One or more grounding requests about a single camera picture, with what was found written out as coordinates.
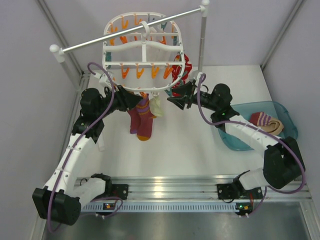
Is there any aluminium rail base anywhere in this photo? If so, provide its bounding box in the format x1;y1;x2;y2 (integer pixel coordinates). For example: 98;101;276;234
82;175;312;216

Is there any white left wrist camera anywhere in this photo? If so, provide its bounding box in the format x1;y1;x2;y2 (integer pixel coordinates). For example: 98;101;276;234
94;72;111;87

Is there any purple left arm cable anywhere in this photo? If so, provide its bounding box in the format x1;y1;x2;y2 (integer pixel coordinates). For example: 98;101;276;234
47;62;125;233

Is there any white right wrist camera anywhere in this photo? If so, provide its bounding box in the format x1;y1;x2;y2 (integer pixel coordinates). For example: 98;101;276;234
188;70;204;82

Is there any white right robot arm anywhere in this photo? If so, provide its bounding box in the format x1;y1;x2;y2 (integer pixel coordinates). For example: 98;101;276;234
167;82;306;199

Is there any teal plastic basin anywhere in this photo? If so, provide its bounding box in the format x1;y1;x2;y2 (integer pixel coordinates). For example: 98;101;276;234
218;101;299;151

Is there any striped pink purple sock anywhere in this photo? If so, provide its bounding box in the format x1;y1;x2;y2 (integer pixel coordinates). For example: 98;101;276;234
249;112;284;136

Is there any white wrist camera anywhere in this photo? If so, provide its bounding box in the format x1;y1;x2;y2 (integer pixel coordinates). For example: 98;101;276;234
94;72;111;87
188;70;204;82

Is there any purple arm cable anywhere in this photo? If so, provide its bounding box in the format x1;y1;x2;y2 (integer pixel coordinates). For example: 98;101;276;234
196;72;307;216
47;62;125;233

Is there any cream sock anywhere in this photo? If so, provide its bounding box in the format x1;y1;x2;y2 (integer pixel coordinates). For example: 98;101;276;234
149;96;164;117

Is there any white metal drying rack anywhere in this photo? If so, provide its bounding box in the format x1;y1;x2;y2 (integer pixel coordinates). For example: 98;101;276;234
49;0;213;152

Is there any maroon sock pair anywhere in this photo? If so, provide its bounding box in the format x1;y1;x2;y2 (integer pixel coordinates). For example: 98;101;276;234
128;94;156;141

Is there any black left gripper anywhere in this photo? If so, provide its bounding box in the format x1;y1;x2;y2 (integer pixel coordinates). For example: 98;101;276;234
96;84;143;119

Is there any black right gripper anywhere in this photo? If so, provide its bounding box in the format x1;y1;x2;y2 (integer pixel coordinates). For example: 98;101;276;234
168;81;219;112

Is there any red patterned sock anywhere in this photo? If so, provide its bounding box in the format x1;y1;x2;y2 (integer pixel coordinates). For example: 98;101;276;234
171;54;193;89

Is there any white round clip hanger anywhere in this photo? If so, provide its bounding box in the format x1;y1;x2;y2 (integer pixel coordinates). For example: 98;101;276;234
102;12;186;95

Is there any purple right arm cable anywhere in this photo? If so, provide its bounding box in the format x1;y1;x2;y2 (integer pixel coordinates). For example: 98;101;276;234
196;72;307;216

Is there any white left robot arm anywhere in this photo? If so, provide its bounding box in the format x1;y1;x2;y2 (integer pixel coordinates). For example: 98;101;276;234
32;85;143;226

